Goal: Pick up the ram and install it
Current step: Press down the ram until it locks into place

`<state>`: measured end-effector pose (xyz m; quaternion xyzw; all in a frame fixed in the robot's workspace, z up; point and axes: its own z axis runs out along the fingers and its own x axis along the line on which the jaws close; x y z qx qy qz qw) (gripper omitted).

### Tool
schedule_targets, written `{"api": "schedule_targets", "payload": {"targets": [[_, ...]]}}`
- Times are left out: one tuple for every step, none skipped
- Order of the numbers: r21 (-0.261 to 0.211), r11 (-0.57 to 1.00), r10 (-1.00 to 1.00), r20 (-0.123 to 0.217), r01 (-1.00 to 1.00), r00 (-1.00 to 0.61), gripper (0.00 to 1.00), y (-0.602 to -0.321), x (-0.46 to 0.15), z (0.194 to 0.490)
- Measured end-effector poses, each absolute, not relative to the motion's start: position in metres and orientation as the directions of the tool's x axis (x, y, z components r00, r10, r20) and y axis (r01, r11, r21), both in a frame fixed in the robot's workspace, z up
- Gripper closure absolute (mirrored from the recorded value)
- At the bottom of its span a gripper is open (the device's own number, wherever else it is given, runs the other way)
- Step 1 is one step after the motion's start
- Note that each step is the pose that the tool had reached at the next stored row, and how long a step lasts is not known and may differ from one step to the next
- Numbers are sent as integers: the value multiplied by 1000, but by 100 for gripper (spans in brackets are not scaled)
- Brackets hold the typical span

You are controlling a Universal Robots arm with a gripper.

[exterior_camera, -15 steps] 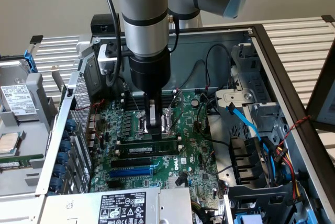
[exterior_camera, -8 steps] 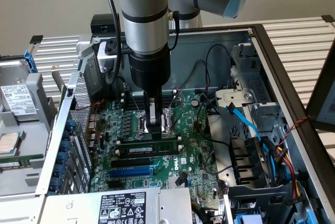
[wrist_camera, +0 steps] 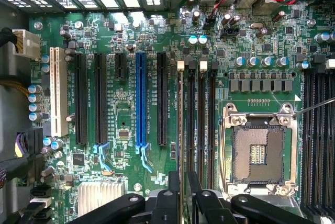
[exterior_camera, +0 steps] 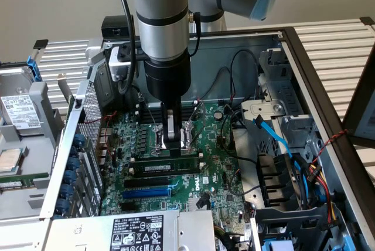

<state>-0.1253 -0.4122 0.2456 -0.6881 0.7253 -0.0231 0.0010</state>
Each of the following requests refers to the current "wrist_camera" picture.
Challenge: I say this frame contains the black RAM slot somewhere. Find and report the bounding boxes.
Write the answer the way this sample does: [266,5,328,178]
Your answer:
[197,60,209,191]
[303,68,314,214]
[313,68,326,216]
[176,60,187,172]
[208,60,219,191]
[325,59,335,217]
[186,60,197,177]

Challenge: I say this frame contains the silver finned heatsink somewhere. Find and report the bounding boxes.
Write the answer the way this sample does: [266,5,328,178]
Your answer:
[77,181,126,216]

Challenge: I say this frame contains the metal CPU socket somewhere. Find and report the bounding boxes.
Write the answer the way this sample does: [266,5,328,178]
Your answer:
[221,102,299,201]

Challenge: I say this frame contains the long black expansion slot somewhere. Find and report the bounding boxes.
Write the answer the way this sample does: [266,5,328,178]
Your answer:
[156,52,169,147]
[93,52,112,172]
[74,52,89,145]

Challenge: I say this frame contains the blue expansion slot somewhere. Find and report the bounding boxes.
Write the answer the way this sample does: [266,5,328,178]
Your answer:
[135,52,154,174]

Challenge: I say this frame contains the short black expansion slot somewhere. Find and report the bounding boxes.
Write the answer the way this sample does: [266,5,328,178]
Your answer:
[114,52,128,81]

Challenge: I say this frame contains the white expansion slot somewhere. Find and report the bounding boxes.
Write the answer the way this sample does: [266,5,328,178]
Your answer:
[49,47,69,138]

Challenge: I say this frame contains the green Dell motherboard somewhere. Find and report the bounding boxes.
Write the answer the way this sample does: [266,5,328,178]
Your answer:
[28,0,335,224]

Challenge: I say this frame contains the open metal PC case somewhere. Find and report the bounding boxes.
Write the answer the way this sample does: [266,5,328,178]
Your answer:
[0,0,171,224]

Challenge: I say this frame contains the white power connector plug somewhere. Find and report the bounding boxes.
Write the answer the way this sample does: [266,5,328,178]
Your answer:
[12,28,42,60]

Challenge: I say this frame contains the thick black cable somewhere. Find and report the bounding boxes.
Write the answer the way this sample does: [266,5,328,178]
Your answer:
[0,153,45,182]

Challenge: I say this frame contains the purple wire plug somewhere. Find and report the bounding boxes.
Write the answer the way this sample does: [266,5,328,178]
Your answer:
[14,126,44,160]

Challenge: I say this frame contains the yellow braided wires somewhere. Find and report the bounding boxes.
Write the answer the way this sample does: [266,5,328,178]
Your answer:
[0,79,30,98]

